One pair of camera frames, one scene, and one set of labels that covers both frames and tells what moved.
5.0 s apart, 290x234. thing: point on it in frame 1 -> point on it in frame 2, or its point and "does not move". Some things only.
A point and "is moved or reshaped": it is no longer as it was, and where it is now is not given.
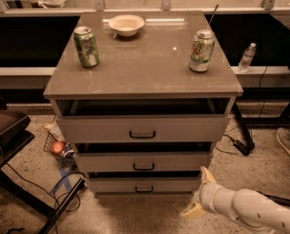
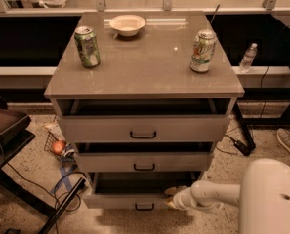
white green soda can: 201,51 does not move
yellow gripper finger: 194,212 -> 170,202
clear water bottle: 247,58 does not move
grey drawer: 145,185 is moved or reshaped
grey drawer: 145,128 does not move
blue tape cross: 64,174 does not move
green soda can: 87,46 does not move
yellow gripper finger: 206,176 -> 174,190
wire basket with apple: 60,148 does not move
